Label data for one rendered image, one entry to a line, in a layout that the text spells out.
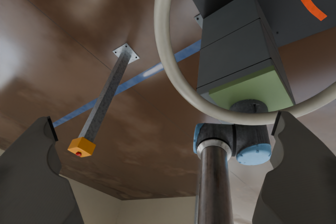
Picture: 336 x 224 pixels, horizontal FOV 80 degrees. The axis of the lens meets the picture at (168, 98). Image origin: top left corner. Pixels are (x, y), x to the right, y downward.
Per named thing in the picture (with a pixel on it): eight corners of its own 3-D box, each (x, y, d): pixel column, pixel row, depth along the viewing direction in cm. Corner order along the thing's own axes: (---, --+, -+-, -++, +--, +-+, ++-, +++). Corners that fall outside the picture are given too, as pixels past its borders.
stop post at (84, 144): (112, 50, 204) (57, 148, 134) (126, 42, 194) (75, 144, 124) (126, 64, 215) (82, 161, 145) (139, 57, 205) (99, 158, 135)
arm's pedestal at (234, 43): (280, 32, 162) (313, 118, 108) (223, 59, 190) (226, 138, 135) (256, -24, 136) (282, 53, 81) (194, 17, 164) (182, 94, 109)
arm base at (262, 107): (273, 114, 106) (277, 131, 99) (239, 124, 117) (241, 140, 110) (257, 94, 96) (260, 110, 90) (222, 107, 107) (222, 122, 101)
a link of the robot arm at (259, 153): (263, 135, 104) (269, 169, 93) (228, 133, 107) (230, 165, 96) (270, 118, 93) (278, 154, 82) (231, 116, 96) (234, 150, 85)
